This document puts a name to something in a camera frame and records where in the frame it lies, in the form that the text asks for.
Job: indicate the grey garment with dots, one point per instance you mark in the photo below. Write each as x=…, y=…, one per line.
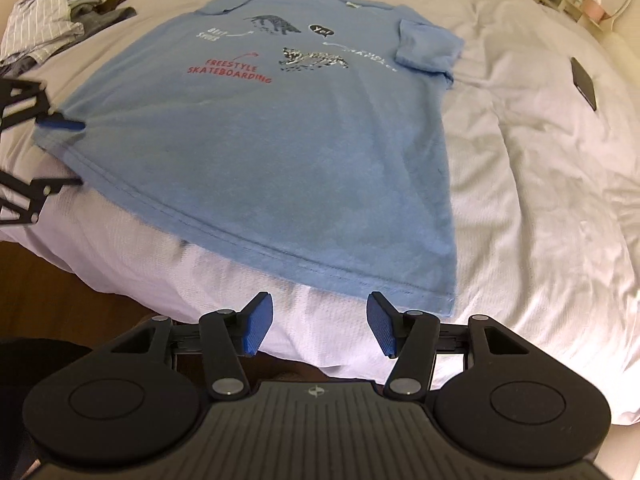
x=102, y=20

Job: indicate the dark brown garment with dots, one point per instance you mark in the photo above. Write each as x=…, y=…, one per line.
x=115, y=1

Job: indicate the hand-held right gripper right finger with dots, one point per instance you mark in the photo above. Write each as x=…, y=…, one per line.
x=382, y=325

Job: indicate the pink box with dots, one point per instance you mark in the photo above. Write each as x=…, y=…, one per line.
x=592, y=8

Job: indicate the blue printed t-shirt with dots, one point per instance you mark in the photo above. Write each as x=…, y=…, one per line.
x=275, y=160

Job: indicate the black phone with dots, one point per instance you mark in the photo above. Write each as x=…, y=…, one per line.
x=584, y=82

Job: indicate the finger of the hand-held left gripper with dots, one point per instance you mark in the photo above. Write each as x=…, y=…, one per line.
x=60, y=124
x=37, y=195

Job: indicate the white bed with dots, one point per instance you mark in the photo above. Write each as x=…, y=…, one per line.
x=525, y=210

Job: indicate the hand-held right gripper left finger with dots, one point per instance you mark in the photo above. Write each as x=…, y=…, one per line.
x=257, y=325

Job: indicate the white striped shirt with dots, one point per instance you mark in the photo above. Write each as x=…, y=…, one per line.
x=35, y=15

